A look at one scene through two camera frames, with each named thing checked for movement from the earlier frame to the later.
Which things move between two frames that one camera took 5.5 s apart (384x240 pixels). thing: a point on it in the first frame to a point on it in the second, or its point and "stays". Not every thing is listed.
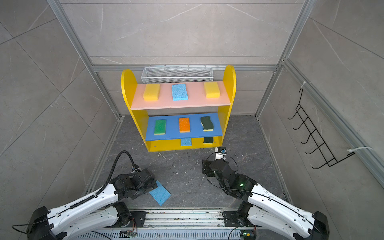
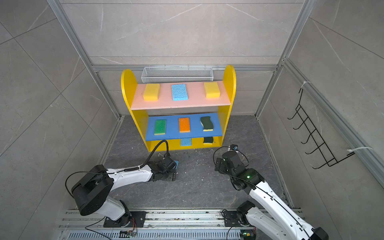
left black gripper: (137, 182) to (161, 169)
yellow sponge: (212, 90) stays
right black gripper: (205, 167) to (220, 161)
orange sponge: (184, 125) stays
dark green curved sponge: (208, 139) stays
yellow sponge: (151, 92) stays
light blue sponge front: (160, 194) to (177, 162)
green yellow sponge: (160, 128) stays
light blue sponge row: (186, 142) stays
